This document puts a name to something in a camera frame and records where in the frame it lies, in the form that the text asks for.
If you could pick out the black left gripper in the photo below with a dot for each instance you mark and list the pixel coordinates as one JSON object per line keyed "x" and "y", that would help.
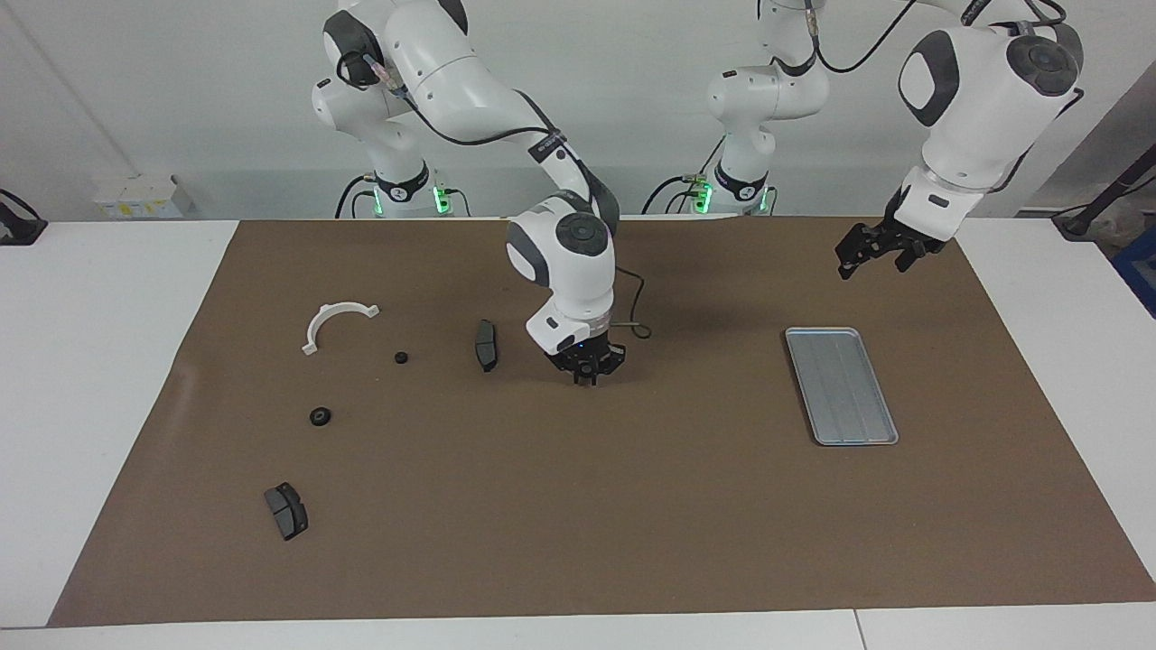
{"x": 908, "y": 236}

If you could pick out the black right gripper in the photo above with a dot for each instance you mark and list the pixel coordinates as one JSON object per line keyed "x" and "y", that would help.
{"x": 591, "y": 354}

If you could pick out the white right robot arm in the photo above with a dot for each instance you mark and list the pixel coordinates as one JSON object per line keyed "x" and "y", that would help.
{"x": 569, "y": 271}

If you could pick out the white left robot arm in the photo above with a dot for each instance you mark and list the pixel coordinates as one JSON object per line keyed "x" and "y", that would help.
{"x": 984, "y": 99}

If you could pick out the grey metal tray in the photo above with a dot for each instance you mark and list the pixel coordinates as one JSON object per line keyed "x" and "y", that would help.
{"x": 840, "y": 388}

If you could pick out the slim dark brake pad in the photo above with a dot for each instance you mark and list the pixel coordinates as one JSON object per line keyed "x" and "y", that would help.
{"x": 485, "y": 343}

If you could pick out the brown table mat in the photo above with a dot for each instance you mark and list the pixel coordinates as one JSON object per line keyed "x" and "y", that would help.
{"x": 578, "y": 524}

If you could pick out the black stand pole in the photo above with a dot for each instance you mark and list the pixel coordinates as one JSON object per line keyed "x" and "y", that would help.
{"x": 1111, "y": 194}

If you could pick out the blue box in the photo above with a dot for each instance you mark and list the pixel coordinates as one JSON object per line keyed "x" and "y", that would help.
{"x": 1140, "y": 271}

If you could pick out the wide dark brake pad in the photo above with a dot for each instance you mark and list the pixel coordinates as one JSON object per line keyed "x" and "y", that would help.
{"x": 287, "y": 513}

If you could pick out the white curved plastic bracket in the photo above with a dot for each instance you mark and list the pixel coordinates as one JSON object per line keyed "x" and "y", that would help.
{"x": 313, "y": 327}

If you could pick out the white wall socket box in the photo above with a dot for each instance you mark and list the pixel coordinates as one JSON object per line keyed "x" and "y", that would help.
{"x": 135, "y": 199}

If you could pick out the black clamp mount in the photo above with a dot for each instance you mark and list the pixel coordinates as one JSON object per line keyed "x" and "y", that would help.
{"x": 18, "y": 226}

